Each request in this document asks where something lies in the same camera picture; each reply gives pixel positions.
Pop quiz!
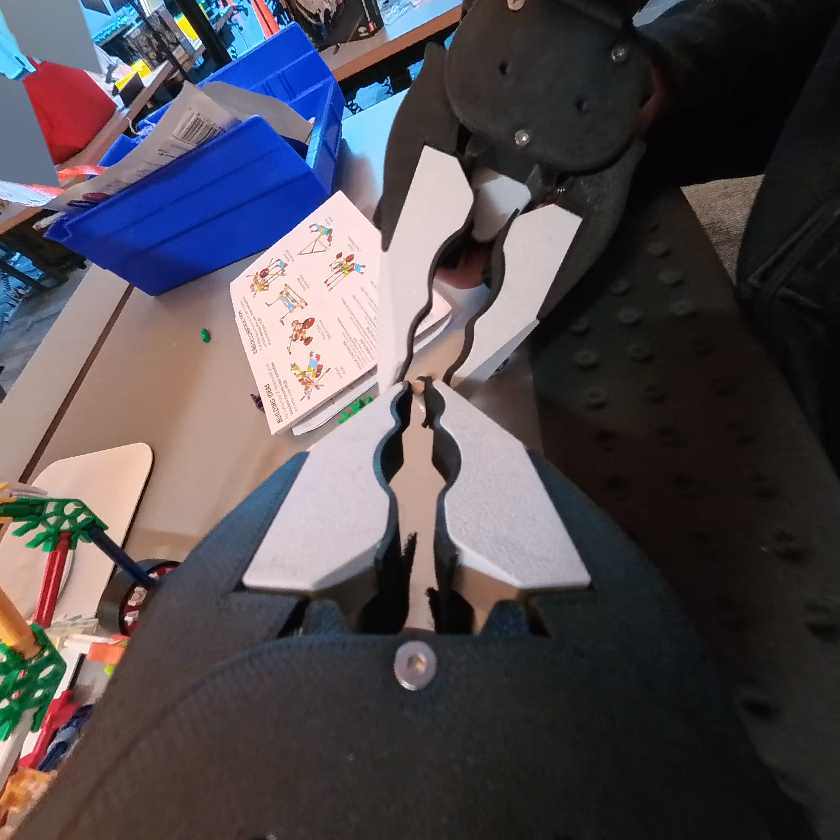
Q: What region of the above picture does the colourful toy construction model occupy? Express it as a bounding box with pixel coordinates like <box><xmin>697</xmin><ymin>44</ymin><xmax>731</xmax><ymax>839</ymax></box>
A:
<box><xmin>0</xmin><ymin>482</ymin><xmax>185</xmax><ymax>840</ymax></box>

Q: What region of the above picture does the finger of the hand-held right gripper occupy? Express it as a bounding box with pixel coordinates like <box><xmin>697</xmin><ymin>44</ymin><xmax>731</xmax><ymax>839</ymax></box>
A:
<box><xmin>378</xmin><ymin>144</ymin><xmax>476</xmax><ymax>386</ymax></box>
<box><xmin>445</xmin><ymin>200</ymin><xmax>585</xmax><ymax>389</ymax></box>

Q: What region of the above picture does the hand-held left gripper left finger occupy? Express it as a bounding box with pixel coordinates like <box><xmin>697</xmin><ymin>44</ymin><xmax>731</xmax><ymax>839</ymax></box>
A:
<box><xmin>241</xmin><ymin>382</ymin><xmax>414</xmax><ymax>632</ymax></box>

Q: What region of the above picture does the red fabric object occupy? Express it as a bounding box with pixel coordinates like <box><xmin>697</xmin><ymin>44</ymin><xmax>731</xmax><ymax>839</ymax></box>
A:
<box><xmin>29</xmin><ymin>59</ymin><xmax>120</xmax><ymax>165</ymax></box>

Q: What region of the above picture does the person's right forearm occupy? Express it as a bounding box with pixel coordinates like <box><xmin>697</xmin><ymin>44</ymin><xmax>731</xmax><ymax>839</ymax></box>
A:
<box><xmin>630</xmin><ymin>0</ymin><xmax>840</xmax><ymax>191</ymax></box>

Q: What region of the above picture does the printed plastic bag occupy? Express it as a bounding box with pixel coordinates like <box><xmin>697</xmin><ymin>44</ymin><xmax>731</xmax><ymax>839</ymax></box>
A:
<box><xmin>0</xmin><ymin>82</ymin><xmax>312</xmax><ymax>211</ymax></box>

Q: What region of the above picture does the folded instruction booklet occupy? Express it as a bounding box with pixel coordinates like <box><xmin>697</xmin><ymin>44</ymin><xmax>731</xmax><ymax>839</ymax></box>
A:
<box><xmin>230</xmin><ymin>190</ymin><xmax>454</xmax><ymax>437</ymax></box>

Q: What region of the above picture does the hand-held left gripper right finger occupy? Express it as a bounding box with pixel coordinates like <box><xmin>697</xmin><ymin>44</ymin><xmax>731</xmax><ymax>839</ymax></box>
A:
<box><xmin>423</xmin><ymin>379</ymin><xmax>593</xmax><ymax>631</ymax></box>

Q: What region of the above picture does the black toy set box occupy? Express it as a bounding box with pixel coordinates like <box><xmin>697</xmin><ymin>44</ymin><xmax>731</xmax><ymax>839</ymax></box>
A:
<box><xmin>289</xmin><ymin>0</ymin><xmax>386</xmax><ymax>48</ymax></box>

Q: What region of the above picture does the person's right hand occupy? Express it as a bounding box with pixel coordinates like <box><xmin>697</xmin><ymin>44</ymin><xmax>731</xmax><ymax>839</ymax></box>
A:
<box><xmin>436</xmin><ymin>252</ymin><xmax>492</xmax><ymax>291</ymax></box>

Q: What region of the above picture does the white tilted reading stand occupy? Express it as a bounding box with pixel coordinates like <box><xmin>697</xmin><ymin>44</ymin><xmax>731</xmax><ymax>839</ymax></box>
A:
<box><xmin>0</xmin><ymin>443</ymin><xmax>155</xmax><ymax>621</ymax></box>

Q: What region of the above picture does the person's black jacket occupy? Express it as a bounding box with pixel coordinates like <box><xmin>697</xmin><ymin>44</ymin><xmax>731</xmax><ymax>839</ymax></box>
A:
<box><xmin>735</xmin><ymin>39</ymin><xmax>840</xmax><ymax>460</ymax></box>

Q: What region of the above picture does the blue plastic bin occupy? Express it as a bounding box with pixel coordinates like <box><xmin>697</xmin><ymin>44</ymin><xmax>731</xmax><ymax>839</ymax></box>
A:
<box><xmin>46</xmin><ymin>23</ymin><xmax>347</xmax><ymax>298</ymax></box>

